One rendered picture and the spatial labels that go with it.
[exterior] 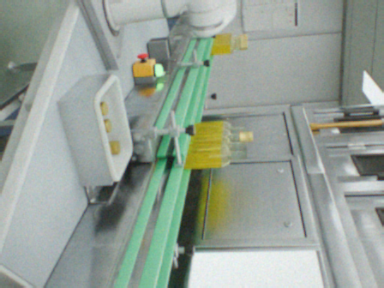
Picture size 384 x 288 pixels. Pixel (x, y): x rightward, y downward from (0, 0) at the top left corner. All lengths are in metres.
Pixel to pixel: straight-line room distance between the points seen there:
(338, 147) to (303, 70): 5.80
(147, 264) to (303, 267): 0.40
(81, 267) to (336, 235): 0.66
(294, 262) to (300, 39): 6.33
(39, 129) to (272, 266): 0.63
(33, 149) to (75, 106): 0.15
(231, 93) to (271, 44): 1.11
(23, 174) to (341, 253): 0.77
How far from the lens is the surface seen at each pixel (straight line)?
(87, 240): 0.95
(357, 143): 1.67
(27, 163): 0.83
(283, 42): 7.23
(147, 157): 1.16
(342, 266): 1.09
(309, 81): 7.49
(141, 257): 0.89
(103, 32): 1.16
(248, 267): 1.07
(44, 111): 0.89
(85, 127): 0.94
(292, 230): 1.18
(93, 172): 1.00
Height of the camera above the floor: 1.16
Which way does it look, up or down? 9 degrees down
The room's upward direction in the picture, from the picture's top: 87 degrees clockwise
